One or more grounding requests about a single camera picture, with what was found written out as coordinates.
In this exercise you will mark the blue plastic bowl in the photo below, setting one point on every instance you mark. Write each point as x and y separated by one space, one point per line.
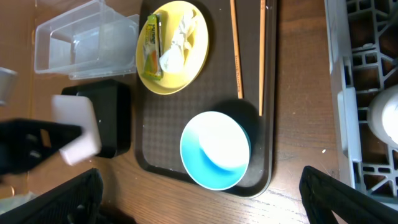
215 150

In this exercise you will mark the left wooden chopstick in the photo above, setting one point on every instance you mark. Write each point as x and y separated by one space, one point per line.
236 49

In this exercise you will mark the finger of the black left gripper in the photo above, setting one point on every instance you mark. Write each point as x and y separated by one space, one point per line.
25 143

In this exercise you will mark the right wooden chopstick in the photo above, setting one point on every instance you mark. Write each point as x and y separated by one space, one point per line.
262 32

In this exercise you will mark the grey dishwasher rack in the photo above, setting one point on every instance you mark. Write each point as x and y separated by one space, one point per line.
362 42

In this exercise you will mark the clear plastic bin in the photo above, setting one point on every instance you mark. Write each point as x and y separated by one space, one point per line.
89 41

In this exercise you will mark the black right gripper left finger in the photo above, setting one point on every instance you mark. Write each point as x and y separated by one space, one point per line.
76 201

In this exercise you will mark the wooden chopstick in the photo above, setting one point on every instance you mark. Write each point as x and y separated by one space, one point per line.
262 32
236 49

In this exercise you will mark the white tissue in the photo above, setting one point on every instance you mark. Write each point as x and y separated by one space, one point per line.
173 59

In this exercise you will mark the white plastic cup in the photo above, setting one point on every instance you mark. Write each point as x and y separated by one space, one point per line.
382 116

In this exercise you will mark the dark brown serving tray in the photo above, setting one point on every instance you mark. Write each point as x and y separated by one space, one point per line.
160 119

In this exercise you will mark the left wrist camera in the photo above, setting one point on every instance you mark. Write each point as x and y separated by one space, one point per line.
8 81

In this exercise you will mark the green yellow snack wrapper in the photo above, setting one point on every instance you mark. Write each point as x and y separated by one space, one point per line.
151 49

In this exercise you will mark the white pink bowl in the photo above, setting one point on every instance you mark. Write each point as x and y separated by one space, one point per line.
78 112

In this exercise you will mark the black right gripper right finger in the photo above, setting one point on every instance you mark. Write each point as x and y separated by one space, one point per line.
323 197

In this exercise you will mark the black waste tray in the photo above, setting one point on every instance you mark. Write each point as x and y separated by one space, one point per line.
112 106

